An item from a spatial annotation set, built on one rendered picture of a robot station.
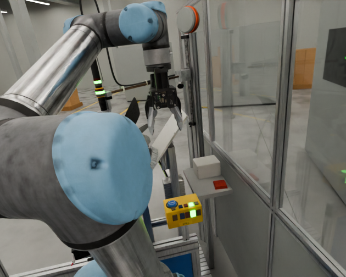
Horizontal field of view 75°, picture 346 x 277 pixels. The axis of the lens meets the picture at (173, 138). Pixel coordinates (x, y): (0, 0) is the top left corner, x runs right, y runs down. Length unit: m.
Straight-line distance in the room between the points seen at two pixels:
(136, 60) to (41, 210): 8.38
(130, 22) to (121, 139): 0.34
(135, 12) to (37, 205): 0.41
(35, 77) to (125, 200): 0.26
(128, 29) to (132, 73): 8.16
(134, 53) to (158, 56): 7.94
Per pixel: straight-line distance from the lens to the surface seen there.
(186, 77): 1.57
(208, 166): 1.57
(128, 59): 8.68
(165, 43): 0.65
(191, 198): 1.08
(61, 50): 0.48
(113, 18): 0.57
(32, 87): 0.40
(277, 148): 1.01
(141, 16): 0.52
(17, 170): 0.25
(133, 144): 0.25
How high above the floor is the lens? 1.72
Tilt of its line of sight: 22 degrees down
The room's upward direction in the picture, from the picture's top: 7 degrees counter-clockwise
